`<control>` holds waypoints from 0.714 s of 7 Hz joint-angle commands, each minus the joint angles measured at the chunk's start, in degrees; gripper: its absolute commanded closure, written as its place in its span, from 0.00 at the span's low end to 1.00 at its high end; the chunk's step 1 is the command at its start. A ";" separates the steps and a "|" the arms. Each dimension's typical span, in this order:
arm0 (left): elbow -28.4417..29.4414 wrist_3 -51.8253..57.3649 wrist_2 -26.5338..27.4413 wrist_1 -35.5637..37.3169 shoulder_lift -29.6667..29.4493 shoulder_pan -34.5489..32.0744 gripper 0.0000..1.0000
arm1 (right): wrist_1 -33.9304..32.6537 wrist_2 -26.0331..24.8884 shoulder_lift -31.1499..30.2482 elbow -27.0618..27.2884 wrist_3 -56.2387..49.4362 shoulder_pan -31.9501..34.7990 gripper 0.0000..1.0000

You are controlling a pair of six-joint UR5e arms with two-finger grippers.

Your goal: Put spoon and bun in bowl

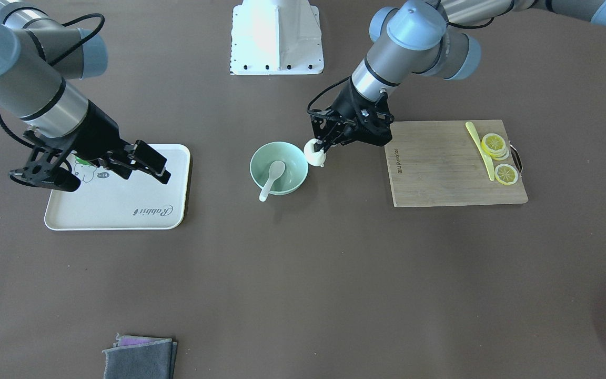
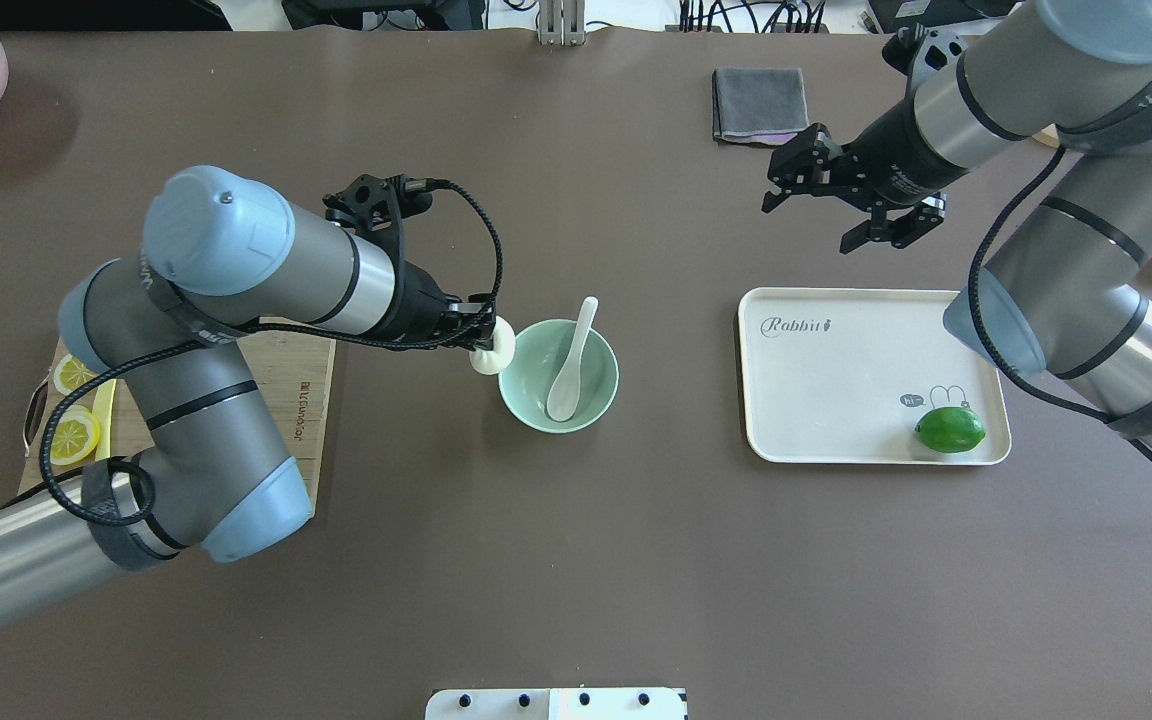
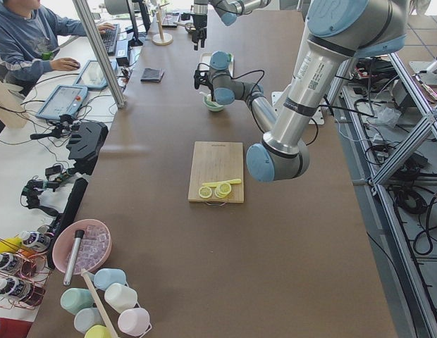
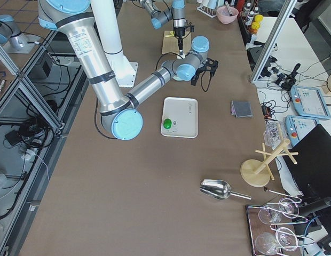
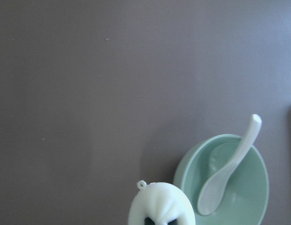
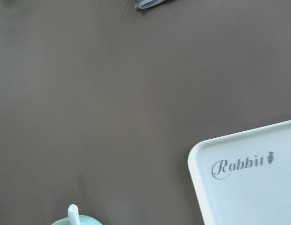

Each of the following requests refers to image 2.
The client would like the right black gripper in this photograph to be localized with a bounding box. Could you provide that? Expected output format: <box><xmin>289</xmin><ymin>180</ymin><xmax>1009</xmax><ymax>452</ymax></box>
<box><xmin>761</xmin><ymin>28</ymin><xmax>967</xmax><ymax>255</ymax></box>

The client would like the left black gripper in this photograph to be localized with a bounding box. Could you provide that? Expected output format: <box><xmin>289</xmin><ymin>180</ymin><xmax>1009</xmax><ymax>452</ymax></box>
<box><xmin>323</xmin><ymin>176</ymin><xmax>497</xmax><ymax>353</ymax></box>

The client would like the white steamed bun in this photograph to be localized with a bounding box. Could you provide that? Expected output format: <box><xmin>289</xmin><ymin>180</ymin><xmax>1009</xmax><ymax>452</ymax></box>
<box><xmin>470</xmin><ymin>316</ymin><xmax>517</xmax><ymax>376</ymax></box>

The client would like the white ceramic spoon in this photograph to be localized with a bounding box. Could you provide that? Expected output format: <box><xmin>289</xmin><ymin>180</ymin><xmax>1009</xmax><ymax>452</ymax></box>
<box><xmin>547</xmin><ymin>296</ymin><xmax>599</xmax><ymax>420</ymax></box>

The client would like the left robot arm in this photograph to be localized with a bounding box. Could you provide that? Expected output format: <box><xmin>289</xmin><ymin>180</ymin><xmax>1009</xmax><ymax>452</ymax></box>
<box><xmin>0</xmin><ymin>165</ymin><xmax>508</xmax><ymax>628</ymax></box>

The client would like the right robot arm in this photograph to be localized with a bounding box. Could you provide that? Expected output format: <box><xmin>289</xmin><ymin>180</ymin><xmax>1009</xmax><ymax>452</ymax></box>
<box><xmin>761</xmin><ymin>1</ymin><xmax>1152</xmax><ymax>462</ymax></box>

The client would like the mint green bowl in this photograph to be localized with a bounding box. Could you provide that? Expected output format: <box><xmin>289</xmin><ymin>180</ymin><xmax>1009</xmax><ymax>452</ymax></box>
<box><xmin>497</xmin><ymin>318</ymin><xmax>620</xmax><ymax>435</ymax></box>

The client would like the grey folded cloth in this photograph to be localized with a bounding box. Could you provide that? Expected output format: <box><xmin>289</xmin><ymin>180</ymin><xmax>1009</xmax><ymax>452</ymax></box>
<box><xmin>710</xmin><ymin>67</ymin><xmax>810</xmax><ymax>147</ymax></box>

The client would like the bamboo cutting board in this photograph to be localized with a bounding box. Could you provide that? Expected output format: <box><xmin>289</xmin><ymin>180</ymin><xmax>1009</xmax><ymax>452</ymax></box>
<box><xmin>78</xmin><ymin>332</ymin><xmax>338</xmax><ymax>510</ymax></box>

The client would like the wooden mug tree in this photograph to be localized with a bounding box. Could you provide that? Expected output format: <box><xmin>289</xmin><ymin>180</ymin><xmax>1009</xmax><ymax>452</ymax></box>
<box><xmin>1030</xmin><ymin>124</ymin><xmax>1062</xmax><ymax>149</ymax></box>

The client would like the green lime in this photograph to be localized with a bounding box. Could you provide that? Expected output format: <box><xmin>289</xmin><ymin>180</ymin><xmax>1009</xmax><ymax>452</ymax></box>
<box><xmin>915</xmin><ymin>406</ymin><xmax>987</xmax><ymax>454</ymax></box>

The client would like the yellow plastic knife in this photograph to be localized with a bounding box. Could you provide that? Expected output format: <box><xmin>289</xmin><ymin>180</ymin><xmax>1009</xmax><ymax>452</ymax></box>
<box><xmin>91</xmin><ymin>379</ymin><xmax>118</xmax><ymax>460</ymax></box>

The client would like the upper lemon slice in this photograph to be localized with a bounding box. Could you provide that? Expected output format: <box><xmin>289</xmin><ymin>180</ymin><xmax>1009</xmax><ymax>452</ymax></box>
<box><xmin>50</xmin><ymin>353</ymin><xmax>100</xmax><ymax>397</ymax></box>

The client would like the lemon slice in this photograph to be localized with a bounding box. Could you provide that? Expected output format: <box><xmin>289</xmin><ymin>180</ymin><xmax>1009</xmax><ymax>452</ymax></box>
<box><xmin>50</xmin><ymin>353</ymin><xmax>100</xmax><ymax>397</ymax></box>
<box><xmin>47</xmin><ymin>406</ymin><xmax>105</xmax><ymax>468</ymax></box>

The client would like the lower lemon slice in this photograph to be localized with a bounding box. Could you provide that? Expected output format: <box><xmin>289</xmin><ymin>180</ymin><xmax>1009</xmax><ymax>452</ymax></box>
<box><xmin>47</xmin><ymin>406</ymin><xmax>105</xmax><ymax>468</ymax></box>

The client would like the aluminium frame post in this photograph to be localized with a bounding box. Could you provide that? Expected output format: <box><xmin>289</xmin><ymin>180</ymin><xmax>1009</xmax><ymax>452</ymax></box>
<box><xmin>536</xmin><ymin>0</ymin><xmax>586</xmax><ymax>47</ymax></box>

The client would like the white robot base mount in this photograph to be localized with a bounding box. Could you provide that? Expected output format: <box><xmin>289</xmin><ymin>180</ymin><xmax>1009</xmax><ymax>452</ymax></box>
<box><xmin>424</xmin><ymin>685</ymin><xmax>689</xmax><ymax>719</ymax></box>

